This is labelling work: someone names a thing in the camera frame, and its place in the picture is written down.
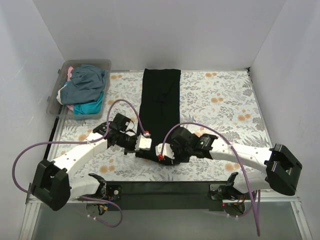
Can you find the clear plastic bin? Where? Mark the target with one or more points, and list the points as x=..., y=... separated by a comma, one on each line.
x=55, y=109

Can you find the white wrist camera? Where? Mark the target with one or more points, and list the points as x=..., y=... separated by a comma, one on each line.
x=143, y=142
x=164, y=151

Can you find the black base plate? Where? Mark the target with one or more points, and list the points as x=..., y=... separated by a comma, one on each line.
x=110, y=192
x=224, y=192

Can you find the pink white garment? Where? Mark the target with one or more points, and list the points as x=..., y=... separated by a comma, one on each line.
x=69, y=73

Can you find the floral table mat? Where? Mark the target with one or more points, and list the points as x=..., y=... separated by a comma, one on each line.
x=222, y=101

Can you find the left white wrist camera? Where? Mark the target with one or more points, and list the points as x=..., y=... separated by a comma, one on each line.
x=143, y=142

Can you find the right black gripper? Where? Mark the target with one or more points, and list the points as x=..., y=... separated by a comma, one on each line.
x=169, y=158

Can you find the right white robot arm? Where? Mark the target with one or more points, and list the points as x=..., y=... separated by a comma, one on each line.
x=274, y=168

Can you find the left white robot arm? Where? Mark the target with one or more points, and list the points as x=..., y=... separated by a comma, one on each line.
x=53, y=182

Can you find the turquoise shirt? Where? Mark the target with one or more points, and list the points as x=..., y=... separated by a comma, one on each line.
x=89, y=108

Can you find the black t-shirt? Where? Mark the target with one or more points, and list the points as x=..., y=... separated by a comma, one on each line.
x=159, y=110

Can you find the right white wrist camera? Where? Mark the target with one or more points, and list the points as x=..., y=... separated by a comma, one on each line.
x=164, y=151

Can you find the teal blue shirt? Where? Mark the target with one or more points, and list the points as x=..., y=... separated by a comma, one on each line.
x=85, y=85

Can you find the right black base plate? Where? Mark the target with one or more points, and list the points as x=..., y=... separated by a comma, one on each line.
x=224, y=192

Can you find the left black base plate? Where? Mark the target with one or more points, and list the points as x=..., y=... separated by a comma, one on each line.
x=110, y=192

